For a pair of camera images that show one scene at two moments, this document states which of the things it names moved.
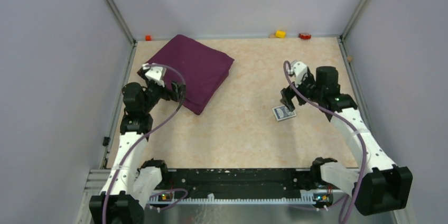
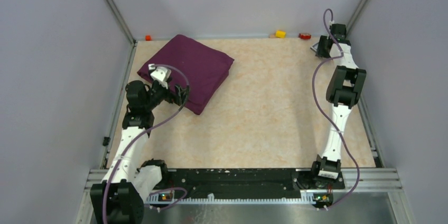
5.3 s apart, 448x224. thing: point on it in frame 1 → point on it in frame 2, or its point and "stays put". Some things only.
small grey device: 282,113 → 315,47
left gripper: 167,94 stays put
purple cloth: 205,71 stays put
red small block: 305,36 stays put
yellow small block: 280,34 stays put
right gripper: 287,94 → 320,53
